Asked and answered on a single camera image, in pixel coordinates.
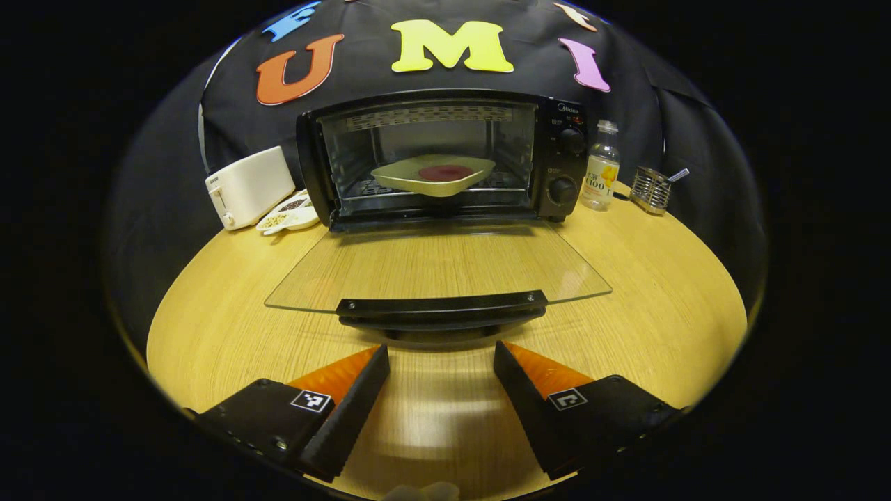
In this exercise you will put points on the silver spoon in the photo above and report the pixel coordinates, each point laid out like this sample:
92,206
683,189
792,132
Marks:
679,175

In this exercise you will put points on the black electric oven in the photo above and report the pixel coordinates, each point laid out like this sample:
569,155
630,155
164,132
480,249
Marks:
560,160

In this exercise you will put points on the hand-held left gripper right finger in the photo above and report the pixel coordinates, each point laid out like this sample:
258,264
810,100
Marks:
532,421

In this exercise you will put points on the white square plate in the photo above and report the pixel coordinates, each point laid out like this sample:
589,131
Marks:
404,181

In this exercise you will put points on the white divided dish with grains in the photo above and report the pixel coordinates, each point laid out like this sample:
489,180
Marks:
287,214

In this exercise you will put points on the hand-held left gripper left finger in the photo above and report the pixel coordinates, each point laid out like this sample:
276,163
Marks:
348,421

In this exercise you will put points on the pink round food slice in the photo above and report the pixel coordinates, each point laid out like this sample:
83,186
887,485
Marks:
445,172

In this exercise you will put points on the white toaster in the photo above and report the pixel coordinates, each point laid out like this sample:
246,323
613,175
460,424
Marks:
250,188

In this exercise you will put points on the clear bottle with yellow label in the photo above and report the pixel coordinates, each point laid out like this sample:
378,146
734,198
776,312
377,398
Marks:
600,181

